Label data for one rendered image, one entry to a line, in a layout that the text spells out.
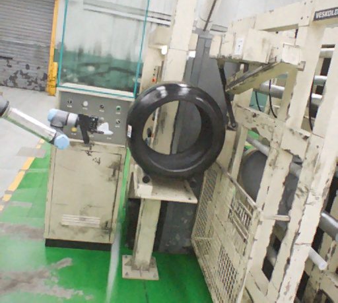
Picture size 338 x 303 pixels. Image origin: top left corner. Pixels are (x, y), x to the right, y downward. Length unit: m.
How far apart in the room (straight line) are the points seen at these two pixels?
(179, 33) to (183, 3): 0.18
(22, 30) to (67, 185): 8.78
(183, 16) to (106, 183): 1.32
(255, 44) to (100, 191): 1.58
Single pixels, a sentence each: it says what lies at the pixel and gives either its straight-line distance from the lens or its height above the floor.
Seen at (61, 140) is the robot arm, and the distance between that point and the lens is 1.72.
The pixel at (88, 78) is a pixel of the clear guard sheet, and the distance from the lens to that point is 2.34.
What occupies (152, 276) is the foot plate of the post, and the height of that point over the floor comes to 0.01.
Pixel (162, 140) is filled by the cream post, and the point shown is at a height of 1.05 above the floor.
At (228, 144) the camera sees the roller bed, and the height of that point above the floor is 1.10.
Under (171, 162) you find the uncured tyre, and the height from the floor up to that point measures 0.94.
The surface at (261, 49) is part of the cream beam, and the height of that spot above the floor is 1.70.
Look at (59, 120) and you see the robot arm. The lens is 1.84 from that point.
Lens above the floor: 1.57
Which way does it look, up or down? 13 degrees down
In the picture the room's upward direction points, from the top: 10 degrees clockwise
